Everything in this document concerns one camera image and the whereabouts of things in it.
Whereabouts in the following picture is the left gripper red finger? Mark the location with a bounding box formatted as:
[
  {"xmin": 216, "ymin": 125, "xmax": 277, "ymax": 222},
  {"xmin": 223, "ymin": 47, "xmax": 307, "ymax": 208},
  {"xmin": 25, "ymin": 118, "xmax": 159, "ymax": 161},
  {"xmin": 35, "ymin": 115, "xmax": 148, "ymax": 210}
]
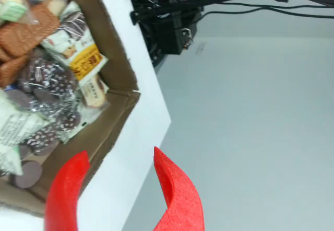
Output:
[
  {"xmin": 43, "ymin": 150, "xmax": 91, "ymax": 231},
  {"xmin": 152, "ymin": 146, "xmax": 206, "ymax": 231}
]

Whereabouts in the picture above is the white snack packet with text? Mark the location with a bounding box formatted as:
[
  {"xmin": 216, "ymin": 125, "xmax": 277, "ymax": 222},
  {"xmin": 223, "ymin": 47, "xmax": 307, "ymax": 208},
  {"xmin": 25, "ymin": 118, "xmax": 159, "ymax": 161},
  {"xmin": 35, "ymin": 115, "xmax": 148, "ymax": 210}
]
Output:
[{"xmin": 0, "ymin": 95, "xmax": 52, "ymax": 176}]

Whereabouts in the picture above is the yellow label snack packet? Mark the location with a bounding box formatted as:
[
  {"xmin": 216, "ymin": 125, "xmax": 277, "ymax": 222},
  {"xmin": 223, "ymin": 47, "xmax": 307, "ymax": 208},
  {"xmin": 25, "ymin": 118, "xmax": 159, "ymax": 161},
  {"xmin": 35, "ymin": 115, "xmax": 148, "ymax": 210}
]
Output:
[{"xmin": 69, "ymin": 44, "xmax": 108, "ymax": 82}]

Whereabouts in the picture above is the chocolate cookie clear bag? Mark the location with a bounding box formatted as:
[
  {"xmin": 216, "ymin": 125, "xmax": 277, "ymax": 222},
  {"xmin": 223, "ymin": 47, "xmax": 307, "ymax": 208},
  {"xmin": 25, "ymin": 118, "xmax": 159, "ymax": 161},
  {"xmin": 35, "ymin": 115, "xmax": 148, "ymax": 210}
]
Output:
[{"xmin": 5, "ymin": 54, "xmax": 82, "ymax": 189}]

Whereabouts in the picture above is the white packet brown print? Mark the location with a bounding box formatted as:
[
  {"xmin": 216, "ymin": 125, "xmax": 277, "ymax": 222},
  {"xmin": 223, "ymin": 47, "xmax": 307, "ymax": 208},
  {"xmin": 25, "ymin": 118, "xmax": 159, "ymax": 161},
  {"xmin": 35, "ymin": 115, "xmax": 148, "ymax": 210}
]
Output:
[{"xmin": 78, "ymin": 74, "xmax": 110, "ymax": 109}]

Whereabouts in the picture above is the brown biscuit pack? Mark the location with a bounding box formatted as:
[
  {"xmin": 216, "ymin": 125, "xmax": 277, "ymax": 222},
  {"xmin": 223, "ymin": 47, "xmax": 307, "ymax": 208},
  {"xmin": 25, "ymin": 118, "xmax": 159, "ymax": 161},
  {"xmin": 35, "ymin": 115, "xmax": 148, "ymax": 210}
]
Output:
[
  {"xmin": 0, "ymin": 54, "xmax": 30, "ymax": 87},
  {"xmin": 0, "ymin": 4, "xmax": 61, "ymax": 57}
]

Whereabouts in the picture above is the black equipment cart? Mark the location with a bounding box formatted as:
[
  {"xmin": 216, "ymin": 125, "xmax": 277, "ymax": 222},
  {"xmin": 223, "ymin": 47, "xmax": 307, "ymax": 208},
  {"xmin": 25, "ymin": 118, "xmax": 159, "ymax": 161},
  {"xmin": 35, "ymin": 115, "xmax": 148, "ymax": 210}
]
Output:
[{"xmin": 117, "ymin": 0, "xmax": 204, "ymax": 68}]

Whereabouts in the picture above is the brown cardboard box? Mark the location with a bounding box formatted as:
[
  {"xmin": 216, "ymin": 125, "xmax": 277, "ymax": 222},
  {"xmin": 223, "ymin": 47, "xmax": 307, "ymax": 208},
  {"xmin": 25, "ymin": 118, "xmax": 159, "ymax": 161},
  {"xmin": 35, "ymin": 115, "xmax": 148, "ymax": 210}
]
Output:
[{"xmin": 0, "ymin": 0, "xmax": 141, "ymax": 217}]

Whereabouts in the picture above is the white packet chocolate picture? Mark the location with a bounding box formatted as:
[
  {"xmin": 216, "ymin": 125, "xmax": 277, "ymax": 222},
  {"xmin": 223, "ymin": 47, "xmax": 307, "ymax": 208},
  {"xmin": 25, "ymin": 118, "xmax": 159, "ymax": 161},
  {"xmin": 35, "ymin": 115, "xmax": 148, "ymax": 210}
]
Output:
[{"xmin": 41, "ymin": 1, "xmax": 88, "ymax": 58}]

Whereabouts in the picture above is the pastel wafer pack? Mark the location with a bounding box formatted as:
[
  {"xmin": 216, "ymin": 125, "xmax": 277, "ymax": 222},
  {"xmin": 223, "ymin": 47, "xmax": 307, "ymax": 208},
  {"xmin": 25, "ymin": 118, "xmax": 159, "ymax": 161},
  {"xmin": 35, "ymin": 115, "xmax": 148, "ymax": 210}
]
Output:
[{"xmin": 0, "ymin": 0, "xmax": 28, "ymax": 24}]

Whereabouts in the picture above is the thin black cable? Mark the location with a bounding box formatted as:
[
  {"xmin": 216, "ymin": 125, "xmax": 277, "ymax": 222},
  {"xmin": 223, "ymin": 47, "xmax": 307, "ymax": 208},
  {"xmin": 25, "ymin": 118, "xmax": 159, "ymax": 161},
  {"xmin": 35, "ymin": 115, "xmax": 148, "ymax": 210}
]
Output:
[
  {"xmin": 201, "ymin": 9, "xmax": 334, "ymax": 19},
  {"xmin": 220, "ymin": 2, "xmax": 334, "ymax": 9}
]

